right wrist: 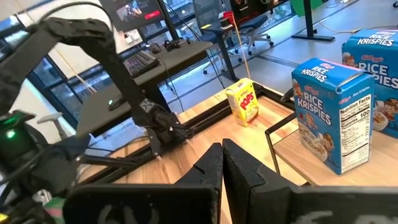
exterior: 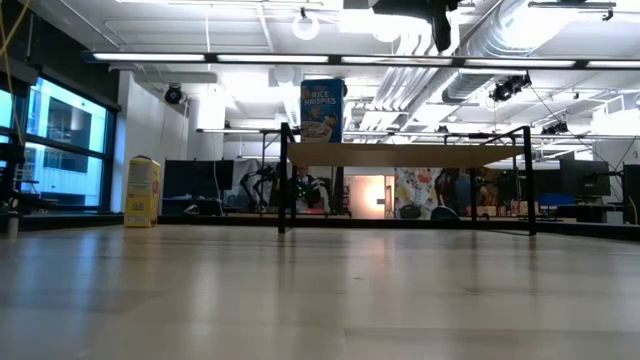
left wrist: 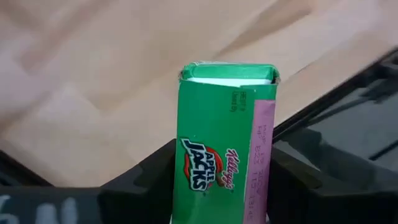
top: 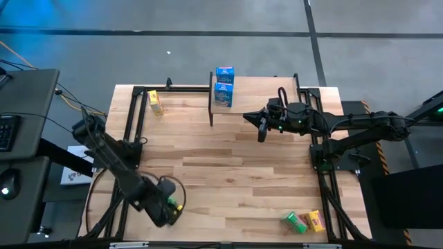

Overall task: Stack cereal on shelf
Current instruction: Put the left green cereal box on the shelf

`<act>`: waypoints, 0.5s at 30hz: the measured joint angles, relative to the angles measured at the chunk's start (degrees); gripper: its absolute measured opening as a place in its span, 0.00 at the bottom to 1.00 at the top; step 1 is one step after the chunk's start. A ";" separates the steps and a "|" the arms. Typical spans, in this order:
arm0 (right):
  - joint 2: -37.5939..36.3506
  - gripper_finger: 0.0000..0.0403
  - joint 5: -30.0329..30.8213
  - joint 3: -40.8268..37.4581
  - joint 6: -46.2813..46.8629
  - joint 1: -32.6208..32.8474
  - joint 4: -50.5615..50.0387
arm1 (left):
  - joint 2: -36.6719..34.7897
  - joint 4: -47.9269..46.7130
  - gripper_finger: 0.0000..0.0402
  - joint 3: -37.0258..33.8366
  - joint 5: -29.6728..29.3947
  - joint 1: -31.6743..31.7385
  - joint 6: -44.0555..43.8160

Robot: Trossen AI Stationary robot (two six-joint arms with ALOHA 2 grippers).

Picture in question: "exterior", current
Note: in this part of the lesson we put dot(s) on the black background robot arm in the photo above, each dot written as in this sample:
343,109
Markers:
260,180

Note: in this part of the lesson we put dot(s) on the large window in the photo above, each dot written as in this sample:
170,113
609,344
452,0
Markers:
65,115

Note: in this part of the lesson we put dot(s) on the black ceiling spot lamp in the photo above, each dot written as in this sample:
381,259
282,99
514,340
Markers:
346,90
173,95

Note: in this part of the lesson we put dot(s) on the black ceiling-mounted equipment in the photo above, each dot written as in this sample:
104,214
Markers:
505,90

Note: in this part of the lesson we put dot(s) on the wooden shelf with black frame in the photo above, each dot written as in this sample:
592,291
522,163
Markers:
400,155

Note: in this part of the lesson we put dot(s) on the blue seat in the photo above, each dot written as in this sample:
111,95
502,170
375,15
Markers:
555,200

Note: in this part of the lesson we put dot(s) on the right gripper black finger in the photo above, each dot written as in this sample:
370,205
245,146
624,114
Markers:
442,32

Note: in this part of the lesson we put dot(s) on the blue Rice Krispies cereal box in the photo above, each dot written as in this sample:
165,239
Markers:
322,110

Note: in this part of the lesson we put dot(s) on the colourful floral panel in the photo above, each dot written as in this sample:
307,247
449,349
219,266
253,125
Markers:
415,190

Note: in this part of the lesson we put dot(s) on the dark cabinet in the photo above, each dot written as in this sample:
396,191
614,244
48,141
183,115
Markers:
632,195

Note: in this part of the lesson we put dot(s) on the black ceiling track fixture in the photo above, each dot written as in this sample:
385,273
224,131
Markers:
570,4

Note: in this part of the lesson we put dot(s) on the black table edge frame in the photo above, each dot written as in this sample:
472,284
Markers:
200,220

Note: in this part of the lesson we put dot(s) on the small white cylinder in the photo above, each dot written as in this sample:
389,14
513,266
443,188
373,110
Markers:
12,225

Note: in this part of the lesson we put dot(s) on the black overhead light bar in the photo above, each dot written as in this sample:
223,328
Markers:
335,59

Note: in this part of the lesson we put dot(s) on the yellow Corn Pops cereal box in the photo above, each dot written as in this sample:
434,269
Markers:
142,195

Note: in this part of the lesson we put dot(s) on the small black ceiling equipment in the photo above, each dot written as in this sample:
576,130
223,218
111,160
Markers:
555,129

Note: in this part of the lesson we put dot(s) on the person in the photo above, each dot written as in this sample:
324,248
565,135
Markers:
306,192
457,192

